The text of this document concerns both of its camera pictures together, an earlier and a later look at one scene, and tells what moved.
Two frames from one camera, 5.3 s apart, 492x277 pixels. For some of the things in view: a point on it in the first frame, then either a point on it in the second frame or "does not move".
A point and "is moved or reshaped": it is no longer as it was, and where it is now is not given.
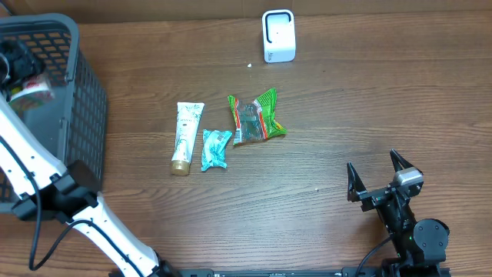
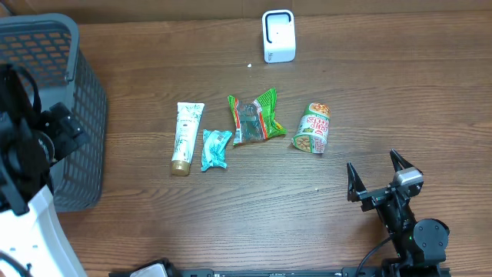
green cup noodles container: x=33 y=94 is moved or reshaped
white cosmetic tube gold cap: x=188 y=118 does not move
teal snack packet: x=214 y=148 does not move
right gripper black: x=355 y=191 does not move
